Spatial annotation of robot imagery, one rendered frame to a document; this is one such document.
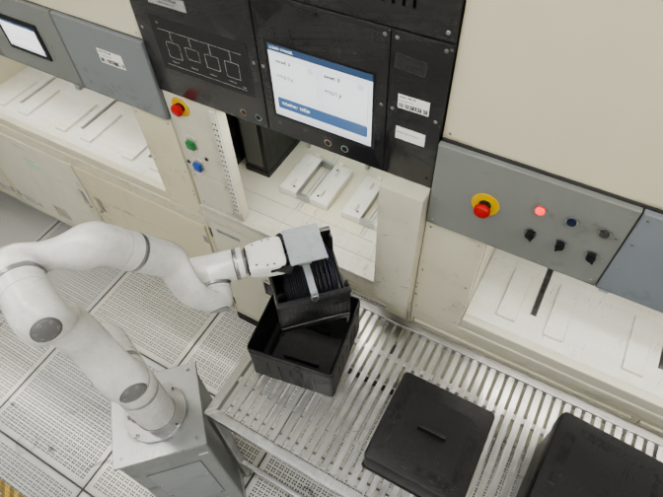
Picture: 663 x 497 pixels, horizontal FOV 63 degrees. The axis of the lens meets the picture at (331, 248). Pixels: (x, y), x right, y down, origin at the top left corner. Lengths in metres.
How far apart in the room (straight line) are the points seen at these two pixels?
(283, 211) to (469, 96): 1.04
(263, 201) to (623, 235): 1.27
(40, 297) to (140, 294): 1.90
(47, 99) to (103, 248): 1.79
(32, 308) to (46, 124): 1.69
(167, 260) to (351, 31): 0.64
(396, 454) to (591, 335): 0.72
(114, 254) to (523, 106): 0.87
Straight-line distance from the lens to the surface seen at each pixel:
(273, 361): 1.68
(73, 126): 2.69
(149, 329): 2.91
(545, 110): 1.17
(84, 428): 2.81
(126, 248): 1.20
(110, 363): 1.41
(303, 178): 2.10
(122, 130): 2.58
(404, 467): 1.61
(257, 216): 2.04
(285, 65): 1.38
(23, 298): 1.17
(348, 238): 1.95
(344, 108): 1.35
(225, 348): 2.75
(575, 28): 1.07
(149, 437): 1.82
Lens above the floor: 2.41
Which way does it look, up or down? 54 degrees down
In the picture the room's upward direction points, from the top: 3 degrees counter-clockwise
